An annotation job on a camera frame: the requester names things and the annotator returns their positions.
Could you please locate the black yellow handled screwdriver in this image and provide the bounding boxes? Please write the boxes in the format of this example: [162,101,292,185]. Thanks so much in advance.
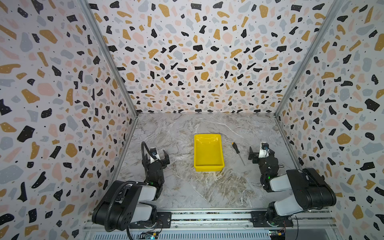
[232,142,246,167]

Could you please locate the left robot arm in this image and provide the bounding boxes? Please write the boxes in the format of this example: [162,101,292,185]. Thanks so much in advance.
[92,148,170,232]

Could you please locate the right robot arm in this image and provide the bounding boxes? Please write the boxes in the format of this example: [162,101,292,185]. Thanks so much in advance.
[248,143,337,228]

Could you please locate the yellow plastic bin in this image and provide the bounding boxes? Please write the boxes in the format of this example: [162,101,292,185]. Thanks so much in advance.
[194,134,225,172]

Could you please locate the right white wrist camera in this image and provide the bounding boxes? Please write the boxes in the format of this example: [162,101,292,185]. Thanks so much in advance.
[259,142,270,159]

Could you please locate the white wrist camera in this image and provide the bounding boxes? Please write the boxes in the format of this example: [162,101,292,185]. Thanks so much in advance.
[150,148,159,163]
[259,142,270,159]

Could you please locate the black corrugated cable conduit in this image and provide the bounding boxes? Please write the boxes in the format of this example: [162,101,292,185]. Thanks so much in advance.
[104,141,158,233]

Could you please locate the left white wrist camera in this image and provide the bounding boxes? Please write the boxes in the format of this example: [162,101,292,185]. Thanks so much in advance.
[150,148,159,163]

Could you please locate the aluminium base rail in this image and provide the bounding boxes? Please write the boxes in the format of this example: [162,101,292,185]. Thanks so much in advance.
[84,208,342,240]

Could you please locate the right aluminium corner post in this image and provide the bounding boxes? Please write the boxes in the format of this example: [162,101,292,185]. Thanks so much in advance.
[274,0,344,118]

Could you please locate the aluminium corner post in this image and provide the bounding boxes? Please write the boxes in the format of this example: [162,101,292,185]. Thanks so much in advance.
[78,0,139,118]
[274,0,344,118]

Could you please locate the left aluminium corner post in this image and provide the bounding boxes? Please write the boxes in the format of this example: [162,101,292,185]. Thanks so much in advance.
[78,0,139,118]

